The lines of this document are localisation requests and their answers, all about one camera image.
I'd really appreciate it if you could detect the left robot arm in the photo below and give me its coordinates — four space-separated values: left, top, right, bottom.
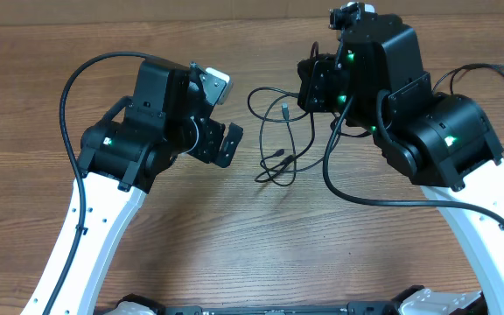
24 54 243 314

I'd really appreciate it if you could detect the black USB-A to C cable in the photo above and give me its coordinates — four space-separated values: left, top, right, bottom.
246 86 323 187

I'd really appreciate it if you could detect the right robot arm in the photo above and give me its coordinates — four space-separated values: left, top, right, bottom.
297 3 504 314

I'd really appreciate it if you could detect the black USB-C cable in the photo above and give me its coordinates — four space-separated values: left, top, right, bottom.
430 63 504 120

